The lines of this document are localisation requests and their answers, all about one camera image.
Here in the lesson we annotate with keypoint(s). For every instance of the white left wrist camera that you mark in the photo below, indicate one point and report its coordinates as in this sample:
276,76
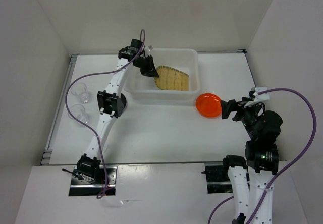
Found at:
148,50

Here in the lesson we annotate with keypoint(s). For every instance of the clear plastic cup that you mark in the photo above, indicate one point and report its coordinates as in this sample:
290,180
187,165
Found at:
80,91
78,111

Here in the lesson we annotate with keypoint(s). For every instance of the clear plastic cup far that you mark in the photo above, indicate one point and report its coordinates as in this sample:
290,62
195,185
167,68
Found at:
80,91

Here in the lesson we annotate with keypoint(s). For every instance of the clear plastic bin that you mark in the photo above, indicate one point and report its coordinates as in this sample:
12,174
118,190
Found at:
144,90

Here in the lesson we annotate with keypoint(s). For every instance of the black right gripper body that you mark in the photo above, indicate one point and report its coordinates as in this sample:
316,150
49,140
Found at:
248,115

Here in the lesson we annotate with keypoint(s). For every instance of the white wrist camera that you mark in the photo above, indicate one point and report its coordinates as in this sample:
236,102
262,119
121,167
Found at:
148,50
257,96

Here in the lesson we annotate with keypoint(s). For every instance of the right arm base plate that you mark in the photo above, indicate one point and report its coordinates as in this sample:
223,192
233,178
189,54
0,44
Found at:
217,179

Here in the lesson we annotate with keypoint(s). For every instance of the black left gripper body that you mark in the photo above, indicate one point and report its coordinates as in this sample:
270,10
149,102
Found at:
143,63

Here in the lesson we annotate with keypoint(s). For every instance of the clear plastic cup near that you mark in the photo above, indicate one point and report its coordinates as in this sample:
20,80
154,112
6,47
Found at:
78,111

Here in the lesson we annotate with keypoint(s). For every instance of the orange plastic plate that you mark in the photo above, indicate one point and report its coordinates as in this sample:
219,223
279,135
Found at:
208,105

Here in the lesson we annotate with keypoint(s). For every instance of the woven bamboo tray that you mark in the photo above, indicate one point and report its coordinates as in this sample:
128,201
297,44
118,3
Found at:
171,79

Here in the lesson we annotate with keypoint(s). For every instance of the black round dish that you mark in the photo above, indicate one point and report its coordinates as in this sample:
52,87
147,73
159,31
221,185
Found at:
120,105

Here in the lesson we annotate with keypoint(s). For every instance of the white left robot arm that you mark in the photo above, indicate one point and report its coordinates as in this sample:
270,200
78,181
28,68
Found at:
111,104

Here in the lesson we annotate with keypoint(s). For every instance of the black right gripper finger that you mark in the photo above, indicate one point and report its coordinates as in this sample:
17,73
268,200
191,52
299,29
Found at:
224,105
234,105

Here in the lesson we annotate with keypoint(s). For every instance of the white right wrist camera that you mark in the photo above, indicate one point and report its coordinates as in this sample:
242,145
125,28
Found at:
257,96

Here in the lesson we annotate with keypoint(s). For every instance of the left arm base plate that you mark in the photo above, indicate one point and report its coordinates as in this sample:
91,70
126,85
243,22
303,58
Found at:
81,185

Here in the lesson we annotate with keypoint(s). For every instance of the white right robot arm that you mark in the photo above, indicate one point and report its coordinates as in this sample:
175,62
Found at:
250,174

